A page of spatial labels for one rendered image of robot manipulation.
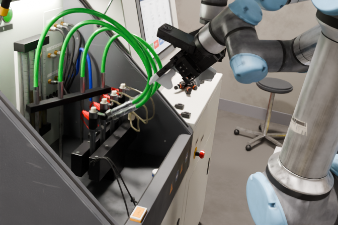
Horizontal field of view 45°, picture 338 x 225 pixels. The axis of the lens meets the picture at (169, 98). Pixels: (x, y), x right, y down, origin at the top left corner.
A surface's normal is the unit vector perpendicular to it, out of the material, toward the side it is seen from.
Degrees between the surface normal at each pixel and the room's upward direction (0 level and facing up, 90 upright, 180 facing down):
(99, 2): 90
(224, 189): 0
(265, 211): 97
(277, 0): 90
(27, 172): 90
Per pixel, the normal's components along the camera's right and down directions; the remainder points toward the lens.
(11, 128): -0.28, 0.33
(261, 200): -0.97, 0.14
